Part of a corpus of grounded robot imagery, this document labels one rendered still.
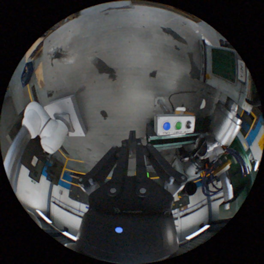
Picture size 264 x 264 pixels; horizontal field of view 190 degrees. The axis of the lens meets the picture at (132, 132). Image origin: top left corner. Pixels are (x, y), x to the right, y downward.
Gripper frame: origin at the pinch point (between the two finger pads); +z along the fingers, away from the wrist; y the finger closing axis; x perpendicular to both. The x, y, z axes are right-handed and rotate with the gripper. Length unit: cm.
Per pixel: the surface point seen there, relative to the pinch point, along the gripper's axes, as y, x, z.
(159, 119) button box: 9.1, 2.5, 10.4
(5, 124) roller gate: -613, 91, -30
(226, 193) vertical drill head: 60, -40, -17
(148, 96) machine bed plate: 9.4, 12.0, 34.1
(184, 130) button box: 20.0, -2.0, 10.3
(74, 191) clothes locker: -386, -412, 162
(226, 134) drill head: 51, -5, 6
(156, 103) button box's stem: 14.8, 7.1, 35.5
